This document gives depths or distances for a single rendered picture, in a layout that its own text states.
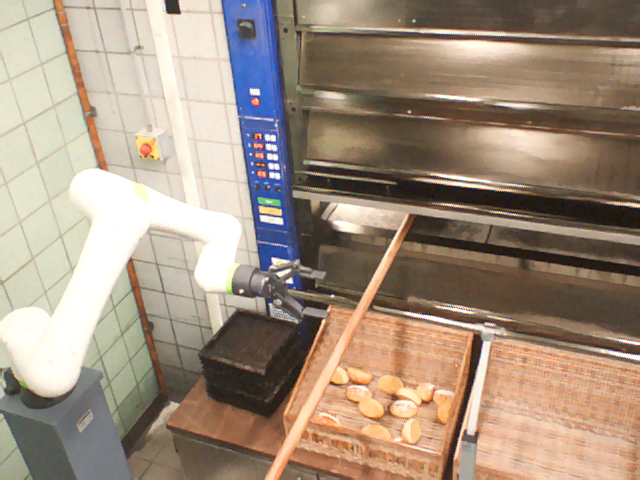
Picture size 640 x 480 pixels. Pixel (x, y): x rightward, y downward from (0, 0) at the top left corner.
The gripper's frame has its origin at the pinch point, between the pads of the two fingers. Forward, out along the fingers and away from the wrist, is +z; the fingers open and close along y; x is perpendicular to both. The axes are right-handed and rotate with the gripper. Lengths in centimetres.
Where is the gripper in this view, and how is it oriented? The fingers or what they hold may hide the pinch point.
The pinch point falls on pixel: (322, 295)
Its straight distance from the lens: 192.1
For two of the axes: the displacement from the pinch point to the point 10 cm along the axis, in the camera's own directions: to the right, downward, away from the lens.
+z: 9.3, 1.5, -3.5
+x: -3.7, 5.3, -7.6
